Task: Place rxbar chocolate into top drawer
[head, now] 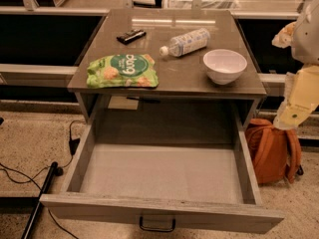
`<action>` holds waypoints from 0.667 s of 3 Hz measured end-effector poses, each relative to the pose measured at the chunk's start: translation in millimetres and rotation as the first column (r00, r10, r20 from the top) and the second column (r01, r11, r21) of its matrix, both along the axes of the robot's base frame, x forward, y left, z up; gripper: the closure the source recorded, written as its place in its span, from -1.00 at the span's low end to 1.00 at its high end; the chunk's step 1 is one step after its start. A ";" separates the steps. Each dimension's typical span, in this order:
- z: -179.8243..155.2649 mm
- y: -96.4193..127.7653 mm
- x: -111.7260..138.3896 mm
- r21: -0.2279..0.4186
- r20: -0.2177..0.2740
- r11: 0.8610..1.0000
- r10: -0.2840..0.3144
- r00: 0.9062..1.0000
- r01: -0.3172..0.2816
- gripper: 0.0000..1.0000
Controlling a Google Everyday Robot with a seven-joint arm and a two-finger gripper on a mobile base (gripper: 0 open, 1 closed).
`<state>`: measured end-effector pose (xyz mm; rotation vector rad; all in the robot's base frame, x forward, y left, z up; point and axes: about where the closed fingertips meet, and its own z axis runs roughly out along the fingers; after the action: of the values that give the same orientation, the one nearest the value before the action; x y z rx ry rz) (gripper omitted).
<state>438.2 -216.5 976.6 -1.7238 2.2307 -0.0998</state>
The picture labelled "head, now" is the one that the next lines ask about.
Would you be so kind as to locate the orange backpack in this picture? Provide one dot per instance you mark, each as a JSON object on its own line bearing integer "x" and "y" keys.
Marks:
{"x": 275, "y": 153}

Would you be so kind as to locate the black rxbar chocolate bar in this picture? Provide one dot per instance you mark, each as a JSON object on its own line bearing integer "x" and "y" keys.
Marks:
{"x": 130, "y": 36}

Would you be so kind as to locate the open grey top drawer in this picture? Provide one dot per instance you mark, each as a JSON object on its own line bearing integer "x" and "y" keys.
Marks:
{"x": 204, "y": 180}

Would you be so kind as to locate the white bowl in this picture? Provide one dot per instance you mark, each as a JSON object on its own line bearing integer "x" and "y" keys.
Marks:
{"x": 224, "y": 66}

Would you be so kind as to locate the green snack bag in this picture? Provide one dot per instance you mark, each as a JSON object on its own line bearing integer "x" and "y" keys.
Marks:
{"x": 124, "y": 70}

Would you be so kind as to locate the black drawer handle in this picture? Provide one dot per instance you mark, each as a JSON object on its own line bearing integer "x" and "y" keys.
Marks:
{"x": 154, "y": 225}

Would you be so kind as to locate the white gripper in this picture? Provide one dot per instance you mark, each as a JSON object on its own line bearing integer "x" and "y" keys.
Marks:
{"x": 307, "y": 39}

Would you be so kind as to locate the clear plastic water bottle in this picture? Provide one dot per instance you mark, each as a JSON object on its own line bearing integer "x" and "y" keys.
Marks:
{"x": 186, "y": 43}

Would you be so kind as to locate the grey cabinet with glossy top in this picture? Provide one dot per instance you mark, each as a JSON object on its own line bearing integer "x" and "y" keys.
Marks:
{"x": 165, "y": 71}

